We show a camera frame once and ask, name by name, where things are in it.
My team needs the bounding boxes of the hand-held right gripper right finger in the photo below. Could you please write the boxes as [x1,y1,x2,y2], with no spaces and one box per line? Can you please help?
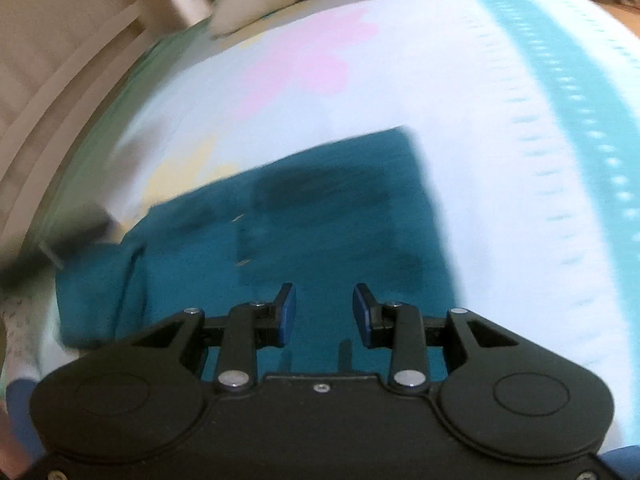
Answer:
[352,283,520,392]

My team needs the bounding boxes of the white patterned cloth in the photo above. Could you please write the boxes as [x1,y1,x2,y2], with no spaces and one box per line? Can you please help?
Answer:
[0,294,42,380]

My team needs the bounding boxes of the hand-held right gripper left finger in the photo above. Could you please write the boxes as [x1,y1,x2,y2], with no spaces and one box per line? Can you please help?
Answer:
[131,283,297,393]

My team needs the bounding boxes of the white pastel printed bed sheet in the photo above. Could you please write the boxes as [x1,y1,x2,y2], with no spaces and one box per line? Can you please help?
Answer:
[30,0,640,461]

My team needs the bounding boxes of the beige panelled headboard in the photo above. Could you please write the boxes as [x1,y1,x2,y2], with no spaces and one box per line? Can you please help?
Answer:
[0,0,213,263]

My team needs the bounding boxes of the teal pants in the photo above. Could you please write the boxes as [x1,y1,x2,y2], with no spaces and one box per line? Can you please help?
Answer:
[54,127,463,383]

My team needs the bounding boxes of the person's blue trouser leg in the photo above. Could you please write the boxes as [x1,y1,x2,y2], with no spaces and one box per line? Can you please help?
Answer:
[0,379,45,463]
[597,442,640,480]

